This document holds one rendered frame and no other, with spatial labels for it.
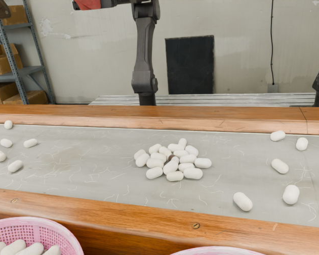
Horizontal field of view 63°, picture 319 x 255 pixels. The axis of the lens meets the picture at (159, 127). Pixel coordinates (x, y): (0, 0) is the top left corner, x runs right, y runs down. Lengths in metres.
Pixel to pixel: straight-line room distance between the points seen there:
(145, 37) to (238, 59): 1.65
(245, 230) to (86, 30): 2.61
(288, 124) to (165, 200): 0.36
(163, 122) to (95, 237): 0.37
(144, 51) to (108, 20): 1.77
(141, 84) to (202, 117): 0.32
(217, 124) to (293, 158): 0.19
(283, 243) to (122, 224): 0.21
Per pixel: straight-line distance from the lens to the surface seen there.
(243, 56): 2.52
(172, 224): 0.38
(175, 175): 0.48
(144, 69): 0.93
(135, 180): 0.50
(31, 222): 0.45
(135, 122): 0.71
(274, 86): 2.58
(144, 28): 0.98
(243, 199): 0.43
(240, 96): 1.11
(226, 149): 0.59
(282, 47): 2.55
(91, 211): 0.42
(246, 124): 0.66
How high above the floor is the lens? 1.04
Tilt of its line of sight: 25 degrees down
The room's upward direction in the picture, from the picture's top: 6 degrees counter-clockwise
